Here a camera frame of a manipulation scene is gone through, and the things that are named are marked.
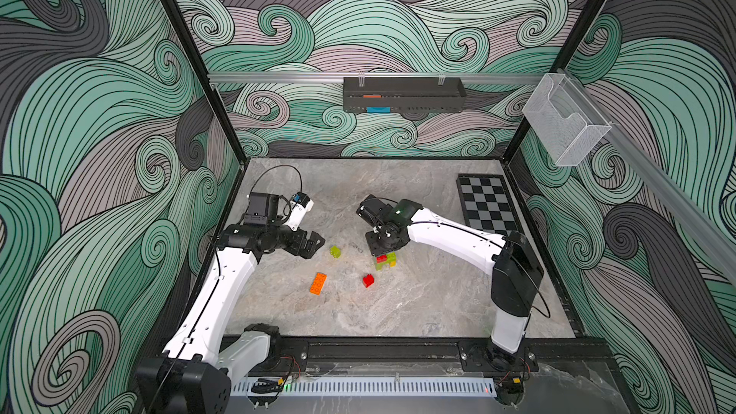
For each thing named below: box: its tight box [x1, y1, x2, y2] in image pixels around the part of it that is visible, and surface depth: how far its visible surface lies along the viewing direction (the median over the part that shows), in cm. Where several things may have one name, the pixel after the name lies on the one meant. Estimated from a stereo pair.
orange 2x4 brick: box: [308, 272, 327, 297], surface depth 87 cm
